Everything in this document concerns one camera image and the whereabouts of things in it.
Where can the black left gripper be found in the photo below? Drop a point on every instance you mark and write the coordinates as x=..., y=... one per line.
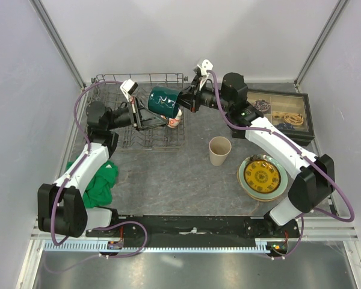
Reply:
x=142, y=117

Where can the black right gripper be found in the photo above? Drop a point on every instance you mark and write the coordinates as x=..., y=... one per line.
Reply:
x=192, y=94

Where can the dark teal mug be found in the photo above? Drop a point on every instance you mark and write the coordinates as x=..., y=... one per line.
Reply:
x=163, y=101

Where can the white orange patterned bowl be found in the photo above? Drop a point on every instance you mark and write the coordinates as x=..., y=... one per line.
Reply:
x=173, y=123

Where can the beige cup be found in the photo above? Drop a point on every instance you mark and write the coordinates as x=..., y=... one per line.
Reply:
x=219, y=148

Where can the yellow patterned plate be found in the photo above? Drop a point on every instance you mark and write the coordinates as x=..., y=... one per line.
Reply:
x=262, y=176

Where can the green flower plate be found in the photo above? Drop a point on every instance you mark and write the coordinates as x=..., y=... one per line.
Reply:
x=283, y=174

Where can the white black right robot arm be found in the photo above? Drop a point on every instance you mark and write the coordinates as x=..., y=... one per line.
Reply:
x=314, y=177

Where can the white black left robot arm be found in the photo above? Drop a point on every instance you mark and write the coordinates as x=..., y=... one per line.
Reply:
x=61, y=208

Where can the green cloth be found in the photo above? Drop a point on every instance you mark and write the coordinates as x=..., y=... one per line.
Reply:
x=98, y=192

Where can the black glass-lid display box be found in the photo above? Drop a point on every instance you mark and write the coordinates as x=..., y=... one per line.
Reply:
x=288, y=112

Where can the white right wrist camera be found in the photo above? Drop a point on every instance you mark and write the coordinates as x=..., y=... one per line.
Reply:
x=202, y=71

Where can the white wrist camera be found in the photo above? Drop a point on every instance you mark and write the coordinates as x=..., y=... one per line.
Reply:
x=202, y=71
x=128, y=87

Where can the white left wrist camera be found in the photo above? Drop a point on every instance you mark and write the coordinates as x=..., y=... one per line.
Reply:
x=128, y=87

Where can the grey wire dish rack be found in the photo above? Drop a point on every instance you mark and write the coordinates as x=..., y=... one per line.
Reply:
x=108, y=93

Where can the slotted cable duct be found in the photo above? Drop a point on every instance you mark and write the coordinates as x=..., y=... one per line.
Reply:
x=104, y=246

